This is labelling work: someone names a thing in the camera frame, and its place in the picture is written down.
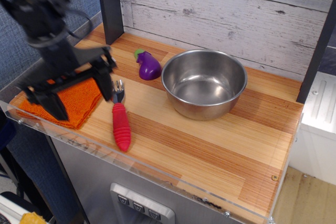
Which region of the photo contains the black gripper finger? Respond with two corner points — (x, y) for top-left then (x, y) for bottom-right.
(36, 93), (68, 121)
(93, 68), (112, 101)

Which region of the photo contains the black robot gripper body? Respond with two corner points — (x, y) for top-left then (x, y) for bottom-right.
(17, 39), (117, 103)

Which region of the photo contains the orange knitted napkin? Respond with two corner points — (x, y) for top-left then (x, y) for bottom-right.
(18, 78), (102, 130)

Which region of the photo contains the red handled metal fork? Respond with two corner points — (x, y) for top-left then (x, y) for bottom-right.
(112, 80), (131, 152)

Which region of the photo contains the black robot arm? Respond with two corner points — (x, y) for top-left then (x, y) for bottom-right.
(1, 0), (117, 120)

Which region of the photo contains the purple toy eggplant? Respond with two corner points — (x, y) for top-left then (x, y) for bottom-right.
(134, 49), (161, 80)

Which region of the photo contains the stainless steel cabinet front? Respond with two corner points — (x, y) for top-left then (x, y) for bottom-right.
(52, 138), (237, 223)

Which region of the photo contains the stainless steel bowl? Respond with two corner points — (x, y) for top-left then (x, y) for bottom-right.
(161, 49), (248, 121)

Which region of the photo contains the silver dispenser button panel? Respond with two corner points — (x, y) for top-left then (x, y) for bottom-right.
(110, 183), (175, 223)

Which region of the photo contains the clear acrylic table guard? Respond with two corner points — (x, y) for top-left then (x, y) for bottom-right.
(1, 97), (302, 223)

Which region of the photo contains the white side cabinet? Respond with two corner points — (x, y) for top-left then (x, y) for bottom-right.
(289, 72), (335, 185)

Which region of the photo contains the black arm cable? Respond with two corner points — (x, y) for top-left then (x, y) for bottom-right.
(65, 8), (94, 39)

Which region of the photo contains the dark grey left post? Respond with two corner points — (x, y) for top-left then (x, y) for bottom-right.
(99, 0), (124, 45)

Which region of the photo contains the dark grey post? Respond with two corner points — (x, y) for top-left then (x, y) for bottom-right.
(296, 0), (335, 104)
(99, 0), (124, 45)

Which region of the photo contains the dark grey right post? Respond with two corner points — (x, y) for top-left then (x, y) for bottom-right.
(296, 0), (335, 104)

